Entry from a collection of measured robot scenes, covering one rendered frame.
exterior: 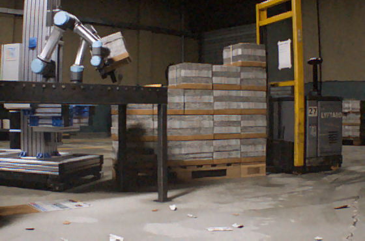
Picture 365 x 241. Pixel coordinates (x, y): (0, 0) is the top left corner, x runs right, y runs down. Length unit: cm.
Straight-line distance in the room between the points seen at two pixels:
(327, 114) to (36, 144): 288
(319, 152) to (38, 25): 300
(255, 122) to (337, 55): 638
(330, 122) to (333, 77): 584
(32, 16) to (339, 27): 788
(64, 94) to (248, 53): 220
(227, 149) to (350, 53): 657
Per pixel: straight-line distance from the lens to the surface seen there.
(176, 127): 397
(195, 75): 407
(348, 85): 1032
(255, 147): 436
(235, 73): 426
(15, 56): 402
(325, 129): 469
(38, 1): 405
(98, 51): 333
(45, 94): 262
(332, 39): 1063
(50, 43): 353
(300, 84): 443
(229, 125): 421
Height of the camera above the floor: 63
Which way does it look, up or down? 1 degrees up
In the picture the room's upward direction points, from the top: straight up
